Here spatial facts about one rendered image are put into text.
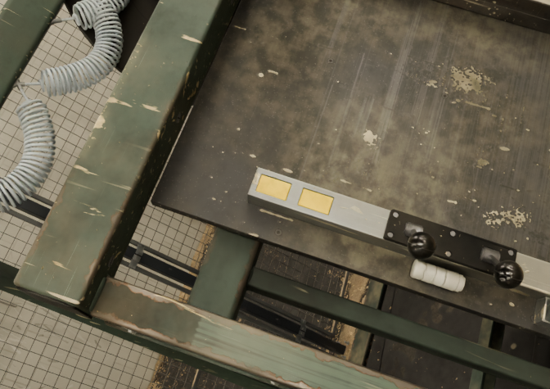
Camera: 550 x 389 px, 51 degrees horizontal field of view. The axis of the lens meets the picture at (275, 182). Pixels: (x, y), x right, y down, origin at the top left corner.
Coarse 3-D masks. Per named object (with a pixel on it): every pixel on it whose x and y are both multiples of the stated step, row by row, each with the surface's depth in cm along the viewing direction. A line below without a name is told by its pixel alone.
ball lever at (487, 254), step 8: (488, 248) 87; (480, 256) 87; (488, 256) 86; (496, 256) 86; (496, 264) 82; (504, 264) 76; (512, 264) 76; (496, 272) 77; (504, 272) 76; (512, 272) 75; (520, 272) 75; (496, 280) 77; (504, 280) 76; (512, 280) 75; (520, 280) 75
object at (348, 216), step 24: (312, 216) 90; (336, 216) 90; (360, 216) 90; (384, 216) 90; (360, 240) 92; (384, 240) 89; (432, 264) 91; (456, 264) 88; (528, 264) 88; (528, 288) 87
